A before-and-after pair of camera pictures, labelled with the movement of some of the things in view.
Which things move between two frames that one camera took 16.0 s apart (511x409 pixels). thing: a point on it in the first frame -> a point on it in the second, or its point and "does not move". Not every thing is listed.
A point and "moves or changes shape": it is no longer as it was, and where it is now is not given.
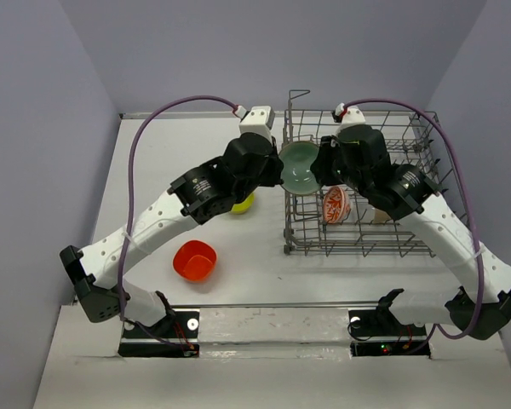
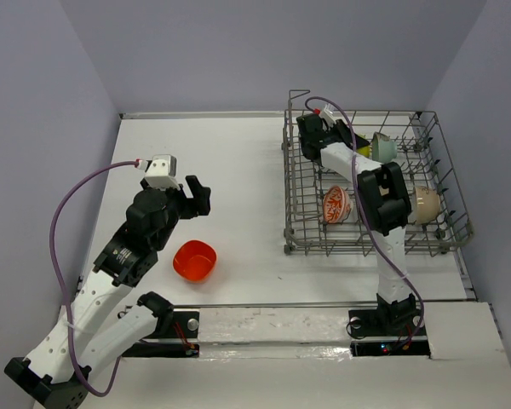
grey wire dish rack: (340, 221) does not move
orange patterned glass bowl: (336, 204) does not move
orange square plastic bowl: (195, 260) does not move
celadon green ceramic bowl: (298, 177) moves or changes shape
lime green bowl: (244, 206) moves or changes shape
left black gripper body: (269, 177) -> (175, 204)
